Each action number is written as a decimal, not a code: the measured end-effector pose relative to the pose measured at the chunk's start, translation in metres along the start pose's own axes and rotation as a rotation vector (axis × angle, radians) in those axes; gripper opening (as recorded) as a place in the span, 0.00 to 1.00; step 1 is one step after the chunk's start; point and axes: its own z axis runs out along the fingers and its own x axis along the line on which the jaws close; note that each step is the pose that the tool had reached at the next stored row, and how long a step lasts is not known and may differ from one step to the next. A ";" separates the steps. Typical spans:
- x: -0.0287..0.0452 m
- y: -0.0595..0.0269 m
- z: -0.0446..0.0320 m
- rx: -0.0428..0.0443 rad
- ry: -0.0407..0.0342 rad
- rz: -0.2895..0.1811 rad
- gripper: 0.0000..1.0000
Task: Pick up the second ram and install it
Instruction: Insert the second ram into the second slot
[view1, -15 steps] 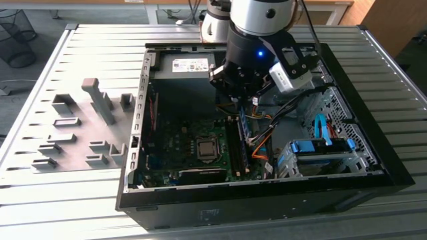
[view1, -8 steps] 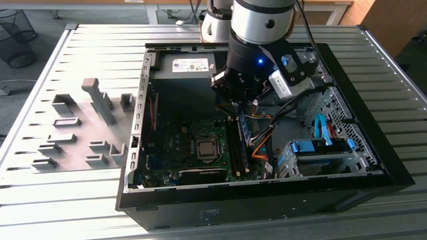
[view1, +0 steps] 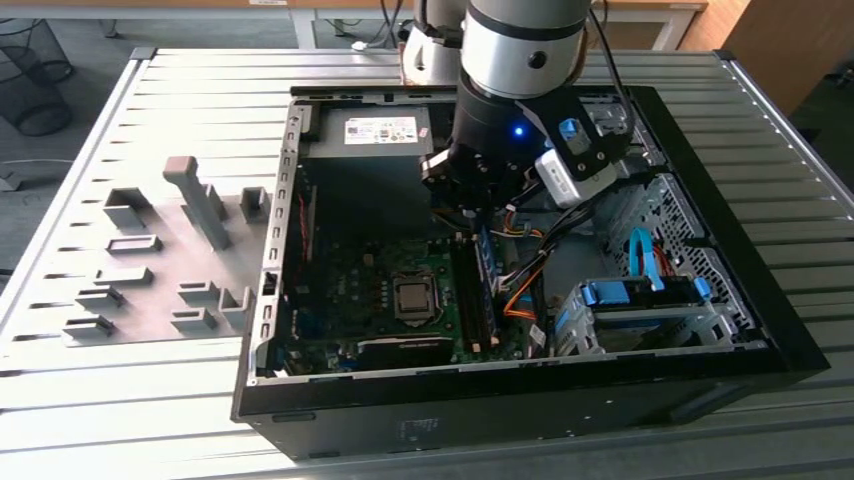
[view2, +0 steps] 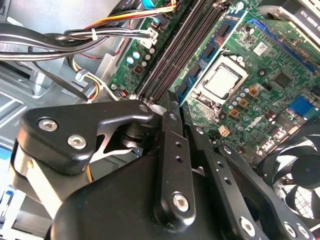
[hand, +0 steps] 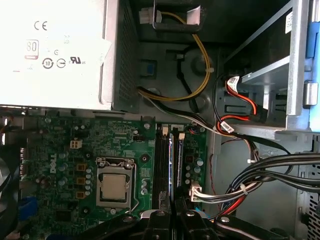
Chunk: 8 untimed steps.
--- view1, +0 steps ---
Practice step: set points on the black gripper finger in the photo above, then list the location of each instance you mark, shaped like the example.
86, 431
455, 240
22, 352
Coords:
454, 175
510, 182

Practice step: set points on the RAM memory stick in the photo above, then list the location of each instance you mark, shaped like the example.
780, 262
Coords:
489, 280

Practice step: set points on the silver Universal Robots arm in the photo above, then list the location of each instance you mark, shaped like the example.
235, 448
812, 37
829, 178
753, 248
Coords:
521, 50

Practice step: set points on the black RAM slot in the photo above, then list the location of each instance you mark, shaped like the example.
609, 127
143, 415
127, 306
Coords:
465, 290

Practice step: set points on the grey power supply unit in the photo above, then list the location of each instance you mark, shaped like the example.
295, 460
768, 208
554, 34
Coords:
361, 175

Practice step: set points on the silver CPU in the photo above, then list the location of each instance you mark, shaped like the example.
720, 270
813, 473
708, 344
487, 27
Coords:
414, 297

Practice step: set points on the green motherboard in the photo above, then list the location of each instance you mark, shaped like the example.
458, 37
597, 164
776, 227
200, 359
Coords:
347, 280

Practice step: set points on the black disk in blue carrier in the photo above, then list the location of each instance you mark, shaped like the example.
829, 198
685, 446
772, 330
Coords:
607, 294

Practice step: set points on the blue cage latch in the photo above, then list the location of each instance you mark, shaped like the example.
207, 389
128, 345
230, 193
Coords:
563, 325

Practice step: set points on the white desk with wooden top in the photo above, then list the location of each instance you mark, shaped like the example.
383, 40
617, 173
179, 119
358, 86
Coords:
668, 32

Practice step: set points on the grey metal disk bay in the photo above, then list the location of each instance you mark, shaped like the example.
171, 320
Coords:
661, 315

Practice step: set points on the black graphics card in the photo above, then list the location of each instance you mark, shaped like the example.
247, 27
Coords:
407, 352

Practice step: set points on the light wooden panel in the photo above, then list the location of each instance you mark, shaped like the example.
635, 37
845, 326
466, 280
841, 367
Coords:
714, 27

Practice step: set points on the grey plastic parts rack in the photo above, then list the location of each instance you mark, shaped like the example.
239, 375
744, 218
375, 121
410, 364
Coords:
167, 260

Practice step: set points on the black open PC case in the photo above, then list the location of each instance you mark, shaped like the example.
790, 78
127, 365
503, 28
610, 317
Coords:
467, 415

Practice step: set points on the brown wooden cabinet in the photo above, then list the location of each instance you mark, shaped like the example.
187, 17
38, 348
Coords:
794, 55

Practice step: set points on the grey desk with wooden top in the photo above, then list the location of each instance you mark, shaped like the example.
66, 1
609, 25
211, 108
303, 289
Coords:
167, 12

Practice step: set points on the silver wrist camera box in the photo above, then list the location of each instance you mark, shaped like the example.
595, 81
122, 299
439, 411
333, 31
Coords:
567, 185

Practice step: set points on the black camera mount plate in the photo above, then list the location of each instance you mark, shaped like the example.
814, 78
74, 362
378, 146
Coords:
603, 155

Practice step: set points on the CPU socket with metal frame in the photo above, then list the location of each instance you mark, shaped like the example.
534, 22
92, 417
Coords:
415, 318

